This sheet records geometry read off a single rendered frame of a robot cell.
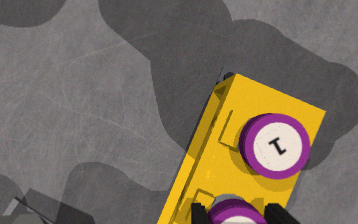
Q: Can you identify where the purple screw cap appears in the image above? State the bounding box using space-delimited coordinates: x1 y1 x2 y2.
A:
207 198 267 224
239 113 310 180

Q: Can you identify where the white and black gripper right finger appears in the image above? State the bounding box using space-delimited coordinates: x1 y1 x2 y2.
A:
264 203 300 224

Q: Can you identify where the grey metal mounting bracket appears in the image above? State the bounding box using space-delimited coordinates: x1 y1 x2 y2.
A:
215 66 281 92

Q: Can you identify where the white button housing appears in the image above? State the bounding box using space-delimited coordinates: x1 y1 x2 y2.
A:
0 197 56 224

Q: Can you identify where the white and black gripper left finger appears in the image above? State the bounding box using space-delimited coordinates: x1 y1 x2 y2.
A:
191 203 210 224

